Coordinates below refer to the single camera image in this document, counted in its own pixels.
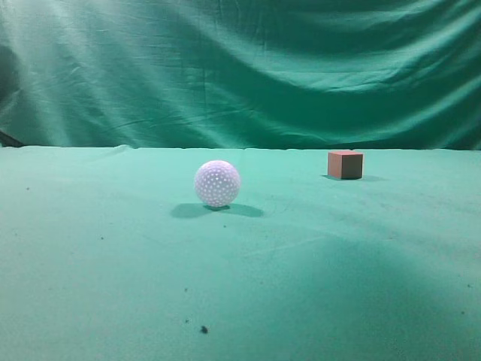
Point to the red-brown cube block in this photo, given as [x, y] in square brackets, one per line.
[345, 164]

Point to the white dimpled ball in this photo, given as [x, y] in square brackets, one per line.
[217, 183]

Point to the green backdrop cloth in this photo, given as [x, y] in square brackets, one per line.
[241, 74]

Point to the green table cloth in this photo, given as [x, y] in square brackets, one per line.
[108, 254]

